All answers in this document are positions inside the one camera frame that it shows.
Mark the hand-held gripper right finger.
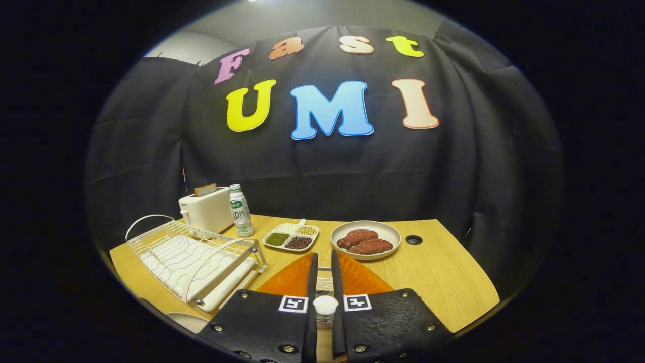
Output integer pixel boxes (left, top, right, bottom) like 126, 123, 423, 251
330, 249, 454, 363

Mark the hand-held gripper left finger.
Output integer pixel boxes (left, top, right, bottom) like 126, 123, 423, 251
198, 252, 319, 363

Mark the metal spoon with pink handle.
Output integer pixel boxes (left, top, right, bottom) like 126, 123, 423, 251
313, 295, 339, 317

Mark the beige round plate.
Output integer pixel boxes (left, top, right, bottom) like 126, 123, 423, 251
166, 313, 210, 334

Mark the metal wire basket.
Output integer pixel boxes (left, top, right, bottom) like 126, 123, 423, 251
316, 267, 336, 329

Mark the white wire dish rack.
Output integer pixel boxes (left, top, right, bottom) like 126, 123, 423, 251
125, 214, 268, 312

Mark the beige plate with meat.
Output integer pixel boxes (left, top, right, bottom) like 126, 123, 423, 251
331, 220, 402, 261

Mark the white divided dish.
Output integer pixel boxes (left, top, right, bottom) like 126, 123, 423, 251
262, 219, 320, 253

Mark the red meat piece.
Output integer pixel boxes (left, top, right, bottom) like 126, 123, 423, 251
348, 238, 394, 255
337, 229, 378, 249

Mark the clear plastic bottle green label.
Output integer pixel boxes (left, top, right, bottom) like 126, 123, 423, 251
229, 184, 255, 238

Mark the white toaster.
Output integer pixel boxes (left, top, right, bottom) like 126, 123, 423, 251
178, 187, 235, 235

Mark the black backdrop cloth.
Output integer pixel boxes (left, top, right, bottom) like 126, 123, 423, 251
83, 23, 565, 303

